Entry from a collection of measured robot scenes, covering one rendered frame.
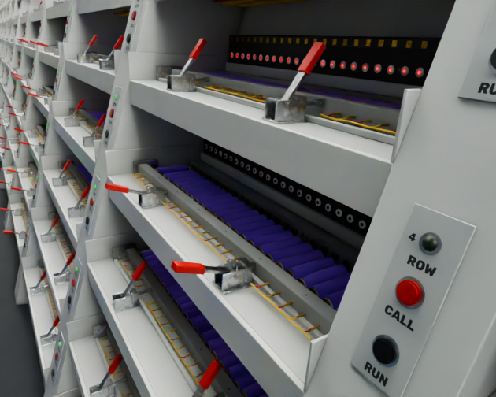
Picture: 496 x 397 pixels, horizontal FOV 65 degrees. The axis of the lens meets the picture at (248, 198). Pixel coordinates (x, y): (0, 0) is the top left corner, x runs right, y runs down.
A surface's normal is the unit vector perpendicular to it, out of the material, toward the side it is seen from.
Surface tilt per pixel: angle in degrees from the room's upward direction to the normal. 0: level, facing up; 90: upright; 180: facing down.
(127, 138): 90
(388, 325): 90
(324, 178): 106
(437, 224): 90
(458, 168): 90
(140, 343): 16
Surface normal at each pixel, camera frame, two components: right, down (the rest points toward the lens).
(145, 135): 0.54, 0.33
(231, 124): -0.84, 0.14
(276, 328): 0.06, -0.93
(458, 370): -0.79, -0.12
